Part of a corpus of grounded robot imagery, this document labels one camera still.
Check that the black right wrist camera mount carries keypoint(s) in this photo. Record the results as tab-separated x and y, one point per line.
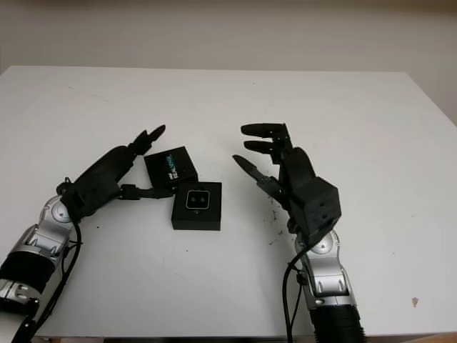
316	207

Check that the small white depth camera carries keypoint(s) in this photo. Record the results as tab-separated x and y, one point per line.
197	199

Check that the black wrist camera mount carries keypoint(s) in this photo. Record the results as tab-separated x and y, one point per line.
93	198
316	207

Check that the black camera box base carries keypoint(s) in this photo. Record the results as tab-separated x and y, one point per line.
196	219

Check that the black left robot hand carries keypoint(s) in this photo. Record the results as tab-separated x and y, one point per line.
107	166

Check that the black printed box lid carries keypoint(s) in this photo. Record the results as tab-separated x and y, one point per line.
171	166

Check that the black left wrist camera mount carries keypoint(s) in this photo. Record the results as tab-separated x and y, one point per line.
93	198

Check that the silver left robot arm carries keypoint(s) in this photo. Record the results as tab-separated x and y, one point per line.
35	243

